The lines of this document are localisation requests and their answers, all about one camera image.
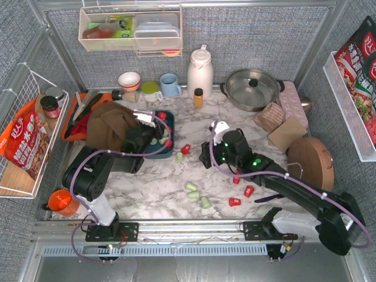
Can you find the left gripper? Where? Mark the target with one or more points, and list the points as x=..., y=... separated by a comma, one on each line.
x=160, y=131

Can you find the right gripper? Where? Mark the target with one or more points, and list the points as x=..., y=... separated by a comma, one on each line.
x=210, y=153

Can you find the teal storage basket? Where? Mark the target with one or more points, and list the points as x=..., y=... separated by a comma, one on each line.
x=168, y=118

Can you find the brown cloth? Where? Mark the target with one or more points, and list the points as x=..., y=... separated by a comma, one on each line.
x=107, y=126

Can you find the red cloth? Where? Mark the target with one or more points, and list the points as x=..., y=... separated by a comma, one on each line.
x=79, y=131

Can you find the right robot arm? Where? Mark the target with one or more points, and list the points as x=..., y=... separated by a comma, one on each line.
x=335, y=219

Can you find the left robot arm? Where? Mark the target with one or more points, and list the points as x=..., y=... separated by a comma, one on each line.
x=87, y=175

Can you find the red capsule in basket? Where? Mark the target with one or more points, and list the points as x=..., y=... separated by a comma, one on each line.
x=168, y=143

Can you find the white mesh basket right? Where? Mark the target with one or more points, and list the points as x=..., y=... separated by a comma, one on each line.
x=355, y=126

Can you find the pepper grinder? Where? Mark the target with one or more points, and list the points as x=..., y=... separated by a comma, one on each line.
x=131, y=96

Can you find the red capsule right middle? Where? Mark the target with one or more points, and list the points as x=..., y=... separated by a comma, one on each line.
x=248, y=191

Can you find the green lid cup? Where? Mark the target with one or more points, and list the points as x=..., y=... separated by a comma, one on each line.
x=151, y=92

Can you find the striped pink cloth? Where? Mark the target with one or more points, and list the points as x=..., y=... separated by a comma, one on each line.
x=270, y=118

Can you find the red capsule right lower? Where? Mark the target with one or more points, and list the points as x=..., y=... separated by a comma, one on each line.
x=234, y=202

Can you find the white orange bowl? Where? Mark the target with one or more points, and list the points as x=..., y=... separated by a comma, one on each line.
x=129, y=81

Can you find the blue mug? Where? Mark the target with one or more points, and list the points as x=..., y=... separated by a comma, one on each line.
x=169, y=85

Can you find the green capsule lower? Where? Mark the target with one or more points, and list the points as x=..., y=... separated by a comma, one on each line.
x=194, y=195

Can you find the green capsule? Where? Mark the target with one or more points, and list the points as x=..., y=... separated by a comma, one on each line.
x=194, y=195
x=205, y=203

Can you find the brown paper square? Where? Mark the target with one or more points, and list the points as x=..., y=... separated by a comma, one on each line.
x=287, y=133

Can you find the green capsule bottom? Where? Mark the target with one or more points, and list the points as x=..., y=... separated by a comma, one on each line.
x=205, y=203

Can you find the steel pot with lid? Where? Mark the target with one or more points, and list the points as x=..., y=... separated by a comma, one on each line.
x=251, y=90

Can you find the orange spice bottle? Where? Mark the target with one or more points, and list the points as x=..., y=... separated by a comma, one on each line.
x=198, y=98

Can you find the purple spoon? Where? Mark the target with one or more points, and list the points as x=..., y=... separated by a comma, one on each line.
x=269, y=198

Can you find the orange tray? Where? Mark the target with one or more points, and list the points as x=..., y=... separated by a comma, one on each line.
x=76, y=101

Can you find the pink egg tray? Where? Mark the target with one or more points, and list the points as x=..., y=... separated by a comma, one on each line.
x=289, y=101

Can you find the round wooden board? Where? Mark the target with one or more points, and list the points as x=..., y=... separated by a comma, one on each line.
x=310, y=161

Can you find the white thermos jug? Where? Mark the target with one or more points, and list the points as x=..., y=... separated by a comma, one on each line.
x=200, y=72

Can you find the silver ladle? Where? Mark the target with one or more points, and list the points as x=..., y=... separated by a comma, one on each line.
x=307, y=104

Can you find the silver lidded jar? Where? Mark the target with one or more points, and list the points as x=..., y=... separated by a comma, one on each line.
x=57, y=93

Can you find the orange mug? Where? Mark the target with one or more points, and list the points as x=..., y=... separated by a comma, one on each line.
x=61, y=202

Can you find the clear plastic containers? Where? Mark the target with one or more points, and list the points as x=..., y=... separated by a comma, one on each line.
x=156, y=31

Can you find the green packaged bottle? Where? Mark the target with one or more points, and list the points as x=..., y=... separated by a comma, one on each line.
x=126, y=25

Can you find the red snack bag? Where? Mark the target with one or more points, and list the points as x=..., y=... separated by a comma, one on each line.
x=24, y=143

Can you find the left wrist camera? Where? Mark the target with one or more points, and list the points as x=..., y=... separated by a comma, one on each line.
x=145, y=117

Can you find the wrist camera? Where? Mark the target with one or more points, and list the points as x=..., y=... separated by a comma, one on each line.
x=145, y=117
x=219, y=129

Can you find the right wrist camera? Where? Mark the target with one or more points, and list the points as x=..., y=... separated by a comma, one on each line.
x=219, y=129

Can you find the white handled knife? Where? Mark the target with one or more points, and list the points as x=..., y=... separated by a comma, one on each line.
x=82, y=105

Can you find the cream wall shelf basket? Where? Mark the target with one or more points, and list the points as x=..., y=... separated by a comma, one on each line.
x=95, y=34

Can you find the white wire basket left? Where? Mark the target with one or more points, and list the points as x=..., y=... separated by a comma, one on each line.
x=15, y=182

